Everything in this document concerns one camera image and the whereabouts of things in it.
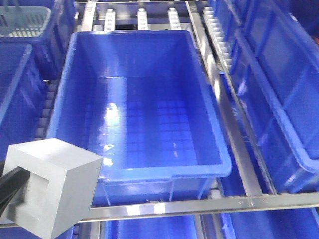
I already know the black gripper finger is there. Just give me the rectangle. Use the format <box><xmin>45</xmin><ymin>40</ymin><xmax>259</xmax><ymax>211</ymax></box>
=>
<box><xmin>0</xmin><ymin>167</ymin><xmax>29</xmax><ymax>216</ymax></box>

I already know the gray hollow cube base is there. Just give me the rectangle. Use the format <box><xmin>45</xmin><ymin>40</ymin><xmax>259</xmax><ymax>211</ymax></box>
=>
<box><xmin>2</xmin><ymin>138</ymin><xmax>103</xmax><ymax>239</ymax></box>

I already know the blue bin left side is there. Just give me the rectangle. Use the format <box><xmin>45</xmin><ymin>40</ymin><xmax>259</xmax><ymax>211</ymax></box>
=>
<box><xmin>0</xmin><ymin>43</ymin><xmax>47</xmax><ymax>160</ymax></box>

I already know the large empty blue bin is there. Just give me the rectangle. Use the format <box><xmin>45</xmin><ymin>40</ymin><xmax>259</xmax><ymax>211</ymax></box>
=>
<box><xmin>47</xmin><ymin>30</ymin><xmax>232</xmax><ymax>206</ymax></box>

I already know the blue bin lower shelf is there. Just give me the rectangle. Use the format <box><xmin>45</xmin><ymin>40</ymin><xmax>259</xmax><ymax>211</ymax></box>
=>
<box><xmin>100</xmin><ymin>215</ymin><xmax>204</xmax><ymax>239</ymax></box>

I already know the blue bin far right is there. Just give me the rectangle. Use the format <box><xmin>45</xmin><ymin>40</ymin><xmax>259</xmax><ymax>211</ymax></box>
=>
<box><xmin>209</xmin><ymin>0</ymin><xmax>319</xmax><ymax>193</ymax></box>

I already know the translucent gray basket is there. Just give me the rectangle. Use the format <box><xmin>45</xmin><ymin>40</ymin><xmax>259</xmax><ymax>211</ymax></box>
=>
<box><xmin>0</xmin><ymin>4</ymin><xmax>52</xmax><ymax>44</ymax></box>

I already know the steel roller shelf frame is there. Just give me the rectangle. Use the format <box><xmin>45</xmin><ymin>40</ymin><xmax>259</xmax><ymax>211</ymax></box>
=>
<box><xmin>0</xmin><ymin>0</ymin><xmax>319</xmax><ymax>229</ymax></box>

